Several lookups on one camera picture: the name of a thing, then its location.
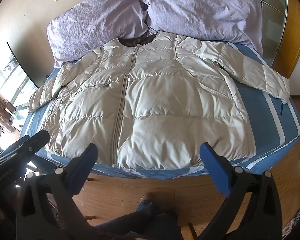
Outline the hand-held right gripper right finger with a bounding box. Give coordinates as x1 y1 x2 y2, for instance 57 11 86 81
199 142 290 240

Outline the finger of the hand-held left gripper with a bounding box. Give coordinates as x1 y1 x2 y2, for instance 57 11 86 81
15 130 51 160

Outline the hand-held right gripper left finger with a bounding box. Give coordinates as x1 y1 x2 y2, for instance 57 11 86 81
16 143 100 240

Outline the white puffer jacket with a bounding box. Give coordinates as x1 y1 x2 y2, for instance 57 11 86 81
27 31 290 169

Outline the window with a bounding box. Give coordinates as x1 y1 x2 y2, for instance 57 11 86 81
0 55 38 140

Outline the blue white striped bed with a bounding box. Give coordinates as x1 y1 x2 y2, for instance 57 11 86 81
19 40 300 180

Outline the person's slippered foot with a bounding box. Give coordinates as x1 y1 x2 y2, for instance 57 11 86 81
136 192 157 213

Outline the person's leg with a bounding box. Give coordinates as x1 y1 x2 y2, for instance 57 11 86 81
90 209 189 240

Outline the lavender pillow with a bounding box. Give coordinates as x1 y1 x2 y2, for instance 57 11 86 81
47 0 149 68
137 0 263 53

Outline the wooden framed glass door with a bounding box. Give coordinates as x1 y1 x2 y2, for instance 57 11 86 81
234 0 300 79

